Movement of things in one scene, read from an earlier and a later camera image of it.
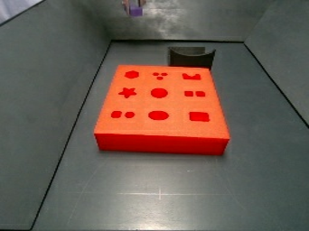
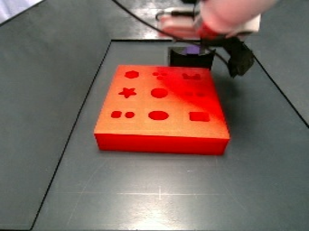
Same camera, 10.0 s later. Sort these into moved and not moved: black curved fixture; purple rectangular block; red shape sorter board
Moved: purple rectangular block
Not moved: black curved fixture; red shape sorter board
